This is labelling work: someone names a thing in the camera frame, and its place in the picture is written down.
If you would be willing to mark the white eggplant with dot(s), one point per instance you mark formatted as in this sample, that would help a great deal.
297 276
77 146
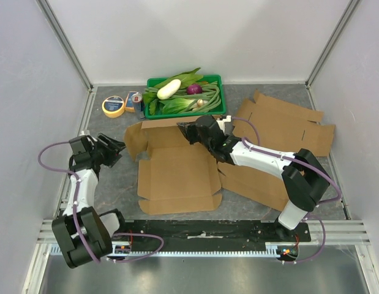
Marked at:
169 89

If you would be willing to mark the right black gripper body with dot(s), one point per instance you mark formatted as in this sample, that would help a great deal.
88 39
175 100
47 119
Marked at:
192 133

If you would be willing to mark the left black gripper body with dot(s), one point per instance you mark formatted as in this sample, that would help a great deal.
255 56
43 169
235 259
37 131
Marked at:
102 153

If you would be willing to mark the yellow tape roll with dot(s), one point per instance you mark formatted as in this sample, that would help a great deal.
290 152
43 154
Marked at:
113 106

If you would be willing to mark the green plastic tray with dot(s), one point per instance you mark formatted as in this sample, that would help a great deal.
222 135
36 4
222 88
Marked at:
220 110

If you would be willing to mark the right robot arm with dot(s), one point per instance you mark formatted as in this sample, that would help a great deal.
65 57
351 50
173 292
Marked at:
304 179

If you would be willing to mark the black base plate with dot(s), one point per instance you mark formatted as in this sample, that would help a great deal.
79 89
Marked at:
229 230

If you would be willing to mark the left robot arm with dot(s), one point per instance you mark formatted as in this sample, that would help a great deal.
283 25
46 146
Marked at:
83 235

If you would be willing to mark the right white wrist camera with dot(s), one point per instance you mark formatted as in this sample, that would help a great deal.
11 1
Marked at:
225 124

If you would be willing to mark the spare flat cardboard box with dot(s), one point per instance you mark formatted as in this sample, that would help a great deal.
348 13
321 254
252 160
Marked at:
278 125

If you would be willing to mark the green long beans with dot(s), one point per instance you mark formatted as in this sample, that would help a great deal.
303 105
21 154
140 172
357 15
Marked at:
211 97

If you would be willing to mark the slotted cable duct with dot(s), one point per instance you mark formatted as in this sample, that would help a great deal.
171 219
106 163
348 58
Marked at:
120 250

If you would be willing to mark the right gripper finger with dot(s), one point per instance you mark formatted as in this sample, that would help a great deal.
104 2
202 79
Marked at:
186 130
186 124

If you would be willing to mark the bok choy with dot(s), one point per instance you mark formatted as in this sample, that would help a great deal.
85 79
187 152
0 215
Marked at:
178 105

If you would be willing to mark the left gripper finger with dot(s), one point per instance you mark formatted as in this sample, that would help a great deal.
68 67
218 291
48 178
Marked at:
116 151
108 141

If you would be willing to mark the leafy green vegetable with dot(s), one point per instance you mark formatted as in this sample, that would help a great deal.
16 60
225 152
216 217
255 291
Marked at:
152 103

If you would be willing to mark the purple onion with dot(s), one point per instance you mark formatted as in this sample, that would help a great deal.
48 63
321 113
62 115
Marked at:
194 89

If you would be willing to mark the red and blue drink can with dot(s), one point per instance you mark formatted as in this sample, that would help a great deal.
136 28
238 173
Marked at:
138 105

